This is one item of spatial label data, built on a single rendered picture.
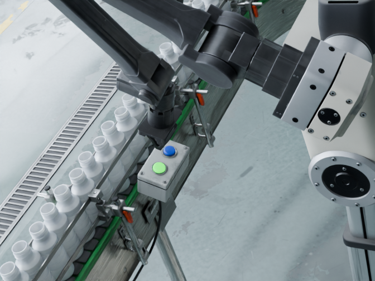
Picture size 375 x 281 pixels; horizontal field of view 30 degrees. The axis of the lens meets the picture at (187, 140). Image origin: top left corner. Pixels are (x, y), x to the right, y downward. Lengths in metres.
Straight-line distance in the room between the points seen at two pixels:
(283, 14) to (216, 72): 1.46
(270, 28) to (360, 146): 1.22
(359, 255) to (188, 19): 0.80
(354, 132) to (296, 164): 1.92
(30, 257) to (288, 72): 0.78
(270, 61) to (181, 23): 0.15
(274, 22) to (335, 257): 0.96
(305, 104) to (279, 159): 2.20
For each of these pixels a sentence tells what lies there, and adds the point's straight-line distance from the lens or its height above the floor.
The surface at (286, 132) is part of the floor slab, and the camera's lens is 3.42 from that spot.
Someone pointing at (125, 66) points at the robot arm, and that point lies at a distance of 1.39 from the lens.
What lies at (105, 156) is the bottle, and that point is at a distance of 1.77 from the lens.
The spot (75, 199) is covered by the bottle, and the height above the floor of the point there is 1.13.
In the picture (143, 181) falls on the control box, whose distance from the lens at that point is 1.70.
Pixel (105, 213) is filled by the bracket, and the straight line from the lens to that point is 1.74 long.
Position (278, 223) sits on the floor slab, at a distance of 3.01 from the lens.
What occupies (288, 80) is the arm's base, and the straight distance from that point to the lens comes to 1.08.
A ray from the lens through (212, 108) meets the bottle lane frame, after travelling 2.19.
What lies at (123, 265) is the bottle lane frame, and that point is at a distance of 1.85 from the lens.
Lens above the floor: 2.20
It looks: 38 degrees down
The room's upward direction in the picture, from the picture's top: 19 degrees counter-clockwise
